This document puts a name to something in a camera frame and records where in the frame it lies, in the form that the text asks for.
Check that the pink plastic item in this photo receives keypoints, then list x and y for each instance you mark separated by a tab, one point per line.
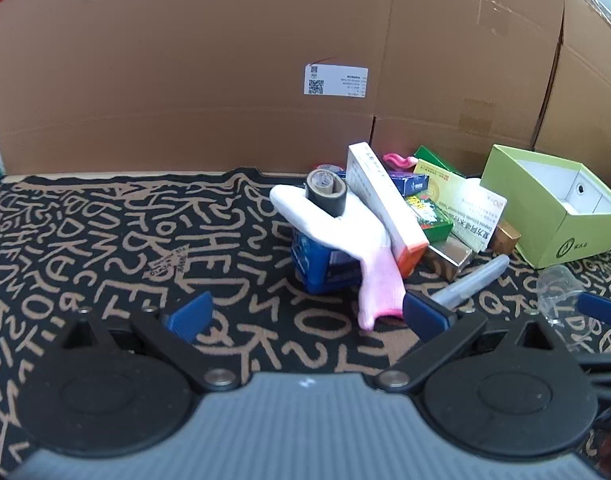
400	161

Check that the black tape roll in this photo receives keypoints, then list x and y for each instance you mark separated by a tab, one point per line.
331	201

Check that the light green box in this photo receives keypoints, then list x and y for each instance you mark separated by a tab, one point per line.
540	240

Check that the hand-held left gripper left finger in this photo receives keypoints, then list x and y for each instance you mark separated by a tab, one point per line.
190	316

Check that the small blue box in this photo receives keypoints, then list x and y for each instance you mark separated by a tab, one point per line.
410	184

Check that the grey marker pen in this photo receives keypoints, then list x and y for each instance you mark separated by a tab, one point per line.
475	280

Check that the white and orange long box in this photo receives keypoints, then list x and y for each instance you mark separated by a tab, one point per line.
380	195

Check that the green snack box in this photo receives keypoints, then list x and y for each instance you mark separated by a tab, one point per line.
430	220

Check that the white and pink glove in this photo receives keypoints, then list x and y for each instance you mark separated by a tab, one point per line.
315	220

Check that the clear plastic cup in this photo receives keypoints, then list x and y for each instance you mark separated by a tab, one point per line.
560	285

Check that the white shipping label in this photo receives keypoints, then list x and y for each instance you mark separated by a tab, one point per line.
335	80

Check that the yellow-green medicine box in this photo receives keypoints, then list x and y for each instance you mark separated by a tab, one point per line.
460	195

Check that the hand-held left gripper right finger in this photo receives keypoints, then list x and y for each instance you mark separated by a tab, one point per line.
425	316

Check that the small brown box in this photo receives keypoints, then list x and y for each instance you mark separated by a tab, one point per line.
505	237

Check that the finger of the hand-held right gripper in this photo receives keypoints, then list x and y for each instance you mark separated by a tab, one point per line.
603	309
610	380

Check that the large cardboard box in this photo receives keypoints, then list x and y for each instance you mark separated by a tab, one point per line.
185	70

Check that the black patterned mat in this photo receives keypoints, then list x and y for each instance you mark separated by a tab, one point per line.
110	240

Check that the shiny gold box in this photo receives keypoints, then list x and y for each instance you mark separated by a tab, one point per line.
450	256

